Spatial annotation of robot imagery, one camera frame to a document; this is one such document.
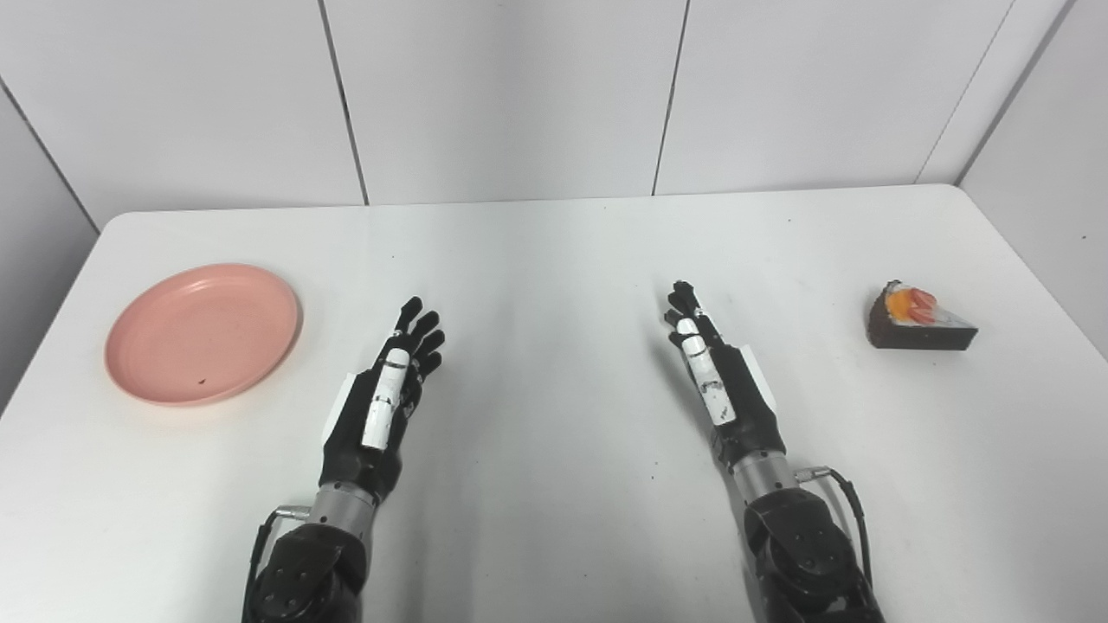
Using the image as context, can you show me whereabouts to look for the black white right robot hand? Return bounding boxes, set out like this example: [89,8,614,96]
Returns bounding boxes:
[664,280,789,472]

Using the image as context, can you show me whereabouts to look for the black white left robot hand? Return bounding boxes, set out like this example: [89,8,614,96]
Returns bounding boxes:
[319,297,447,503]

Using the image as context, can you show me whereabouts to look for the pink round plate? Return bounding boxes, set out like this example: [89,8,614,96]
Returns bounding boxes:
[105,264,304,408]

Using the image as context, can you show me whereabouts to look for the chocolate cake slice with fruit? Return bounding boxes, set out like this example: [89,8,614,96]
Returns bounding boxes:
[866,279,979,351]

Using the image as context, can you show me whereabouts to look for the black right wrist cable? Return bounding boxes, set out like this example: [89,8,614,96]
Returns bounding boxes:
[795,467,875,589]

